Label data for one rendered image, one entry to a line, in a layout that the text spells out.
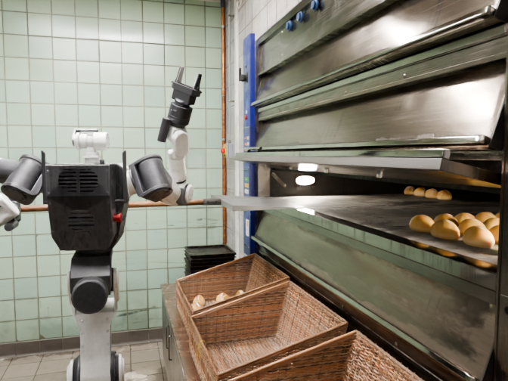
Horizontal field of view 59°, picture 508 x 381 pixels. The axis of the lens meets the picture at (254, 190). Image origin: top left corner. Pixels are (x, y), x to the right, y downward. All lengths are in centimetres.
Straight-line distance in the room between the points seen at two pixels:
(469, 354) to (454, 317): 10
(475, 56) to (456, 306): 59
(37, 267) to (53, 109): 112
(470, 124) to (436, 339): 53
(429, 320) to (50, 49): 301
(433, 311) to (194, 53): 277
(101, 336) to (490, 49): 152
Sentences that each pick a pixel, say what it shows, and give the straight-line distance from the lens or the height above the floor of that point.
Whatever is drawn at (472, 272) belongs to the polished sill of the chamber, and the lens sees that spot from 115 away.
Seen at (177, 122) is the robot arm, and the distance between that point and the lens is 179.
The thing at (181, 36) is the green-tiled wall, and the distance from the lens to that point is 360.
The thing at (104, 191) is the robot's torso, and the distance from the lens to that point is 153.
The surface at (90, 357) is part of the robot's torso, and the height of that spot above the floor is 70.
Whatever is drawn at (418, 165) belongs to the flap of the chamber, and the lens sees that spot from 104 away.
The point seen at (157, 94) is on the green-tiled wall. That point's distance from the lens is 350.
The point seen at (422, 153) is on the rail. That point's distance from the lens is 104.
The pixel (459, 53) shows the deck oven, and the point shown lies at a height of 167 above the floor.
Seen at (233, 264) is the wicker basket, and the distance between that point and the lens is 267.
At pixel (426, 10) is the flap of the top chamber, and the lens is 134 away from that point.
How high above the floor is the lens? 143
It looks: 5 degrees down
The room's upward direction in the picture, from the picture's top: straight up
